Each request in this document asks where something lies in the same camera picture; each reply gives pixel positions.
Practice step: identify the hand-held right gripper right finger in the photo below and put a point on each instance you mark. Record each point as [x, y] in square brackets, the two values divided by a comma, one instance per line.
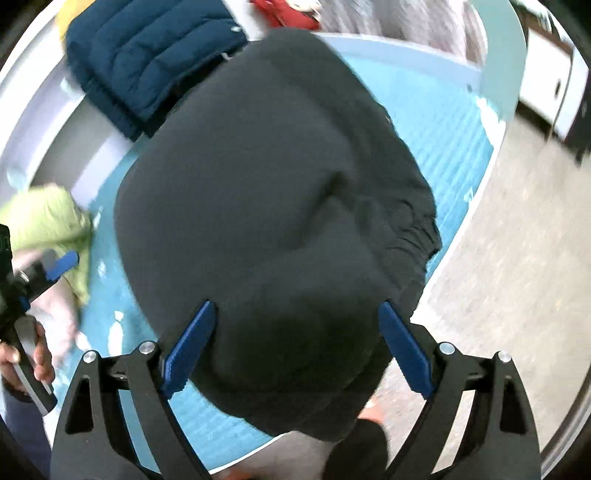
[406, 346]

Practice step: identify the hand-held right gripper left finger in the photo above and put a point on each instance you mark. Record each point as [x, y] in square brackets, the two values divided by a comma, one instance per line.
[191, 346]

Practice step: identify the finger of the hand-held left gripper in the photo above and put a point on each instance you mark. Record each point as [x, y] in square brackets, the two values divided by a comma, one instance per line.
[62, 266]
[23, 304]

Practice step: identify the black zip jacket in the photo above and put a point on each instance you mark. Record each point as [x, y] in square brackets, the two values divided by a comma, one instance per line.
[277, 207]

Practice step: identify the person's left forearm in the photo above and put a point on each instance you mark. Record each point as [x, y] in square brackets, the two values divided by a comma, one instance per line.
[23, 438]

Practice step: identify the person's left hand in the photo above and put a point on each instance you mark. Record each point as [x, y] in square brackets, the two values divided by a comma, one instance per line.
[45, 355]

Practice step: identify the person's leg in black trousers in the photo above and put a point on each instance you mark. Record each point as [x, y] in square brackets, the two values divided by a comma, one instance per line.
[355, 452]

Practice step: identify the yellow and navy puffer jacket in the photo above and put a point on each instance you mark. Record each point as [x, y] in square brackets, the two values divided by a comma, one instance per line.
[138, 60]

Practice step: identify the white cabinet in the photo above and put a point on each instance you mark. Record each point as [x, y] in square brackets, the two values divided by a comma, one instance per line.
[549, 87]

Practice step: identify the red cartoon bag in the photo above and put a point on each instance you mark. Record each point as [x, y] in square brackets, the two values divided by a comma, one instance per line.
[277, 11]

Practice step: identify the teal bunk bed frame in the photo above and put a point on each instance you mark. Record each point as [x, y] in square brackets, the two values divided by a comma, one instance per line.
[503, 69]

